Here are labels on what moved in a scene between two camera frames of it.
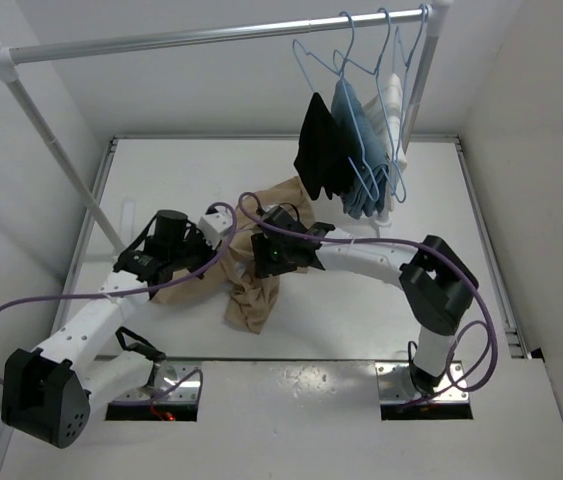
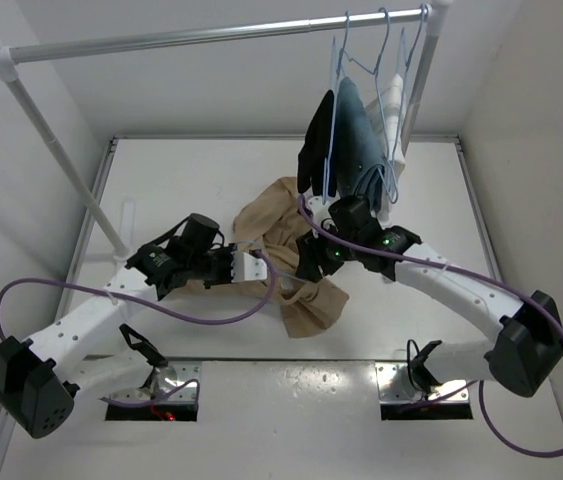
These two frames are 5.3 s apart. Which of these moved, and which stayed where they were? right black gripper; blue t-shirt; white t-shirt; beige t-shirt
Moved: right black gripper; beige t-shirt
Stayed: blue t-shirt; white t-shirt
